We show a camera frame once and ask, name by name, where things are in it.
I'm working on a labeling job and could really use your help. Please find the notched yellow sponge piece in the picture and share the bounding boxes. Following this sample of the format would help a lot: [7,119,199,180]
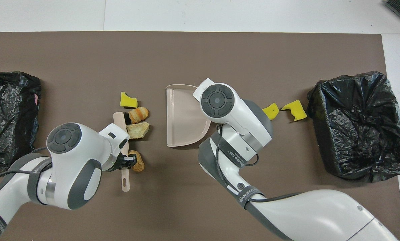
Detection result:
[281,99,308,122]

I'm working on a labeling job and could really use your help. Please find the black bag lined bin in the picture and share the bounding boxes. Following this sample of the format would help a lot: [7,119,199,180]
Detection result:
[307,71,400,183]

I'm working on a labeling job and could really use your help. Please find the brown table mat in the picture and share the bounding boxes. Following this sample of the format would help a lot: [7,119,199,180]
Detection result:
[0,31,400,241]

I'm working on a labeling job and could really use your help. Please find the yellow sponge piece dark speck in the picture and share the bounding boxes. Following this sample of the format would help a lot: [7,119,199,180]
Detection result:
[262,103,280,120]

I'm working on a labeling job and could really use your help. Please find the beige brush black bristles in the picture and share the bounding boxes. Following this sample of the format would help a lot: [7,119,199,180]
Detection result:
[113,111,131,192]

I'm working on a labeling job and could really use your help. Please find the brown bread roll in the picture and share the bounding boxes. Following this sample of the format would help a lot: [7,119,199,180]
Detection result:
[128,150,145,172]

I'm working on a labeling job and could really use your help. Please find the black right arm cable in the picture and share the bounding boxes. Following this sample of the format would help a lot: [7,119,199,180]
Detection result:
[215,123,301,205]

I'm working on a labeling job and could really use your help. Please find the black bag bin pink mark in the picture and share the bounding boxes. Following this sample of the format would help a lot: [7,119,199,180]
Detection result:
[0,71,41,169]

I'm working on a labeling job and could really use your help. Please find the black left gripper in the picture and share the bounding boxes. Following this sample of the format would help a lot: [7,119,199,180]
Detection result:
[106,154,137,172]

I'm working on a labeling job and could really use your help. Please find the orange striped croissant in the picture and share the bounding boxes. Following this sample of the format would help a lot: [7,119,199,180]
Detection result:
[129,107,149,124]

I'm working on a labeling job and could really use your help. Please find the beige plastic dustpan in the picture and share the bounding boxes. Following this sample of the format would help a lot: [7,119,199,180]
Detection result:
[166,84,211,148]

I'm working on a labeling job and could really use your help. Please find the pale tan bread chunk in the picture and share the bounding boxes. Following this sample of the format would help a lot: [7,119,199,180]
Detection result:
[126,122,150,139]

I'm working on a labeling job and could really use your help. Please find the small yellow sponge wedge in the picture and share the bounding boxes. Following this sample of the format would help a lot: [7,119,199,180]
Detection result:
[120,92,138,108]

